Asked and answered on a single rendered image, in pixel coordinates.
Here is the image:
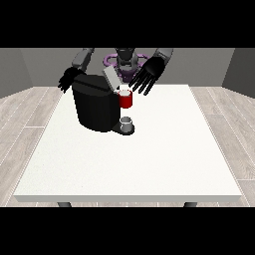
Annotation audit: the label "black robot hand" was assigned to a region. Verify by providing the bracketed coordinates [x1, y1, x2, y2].
[127, 56, 166, 97]
[57, 66, 85, 94]

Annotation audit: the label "red pod holder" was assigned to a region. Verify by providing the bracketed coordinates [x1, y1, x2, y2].
[118, 90, 133, 110]

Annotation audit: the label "black coffee machine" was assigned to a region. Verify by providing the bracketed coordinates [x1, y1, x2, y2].
[71, 73, 136, 136]

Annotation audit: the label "pale grey machine lid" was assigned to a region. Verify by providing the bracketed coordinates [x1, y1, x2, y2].
[102, 65, 122, 91]

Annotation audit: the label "grey robot trunk purple rings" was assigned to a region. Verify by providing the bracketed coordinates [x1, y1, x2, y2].
[103, 48, 151, 84]

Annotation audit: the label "small grey cup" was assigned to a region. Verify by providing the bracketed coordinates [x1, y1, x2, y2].
[120, 116, 134, 132]

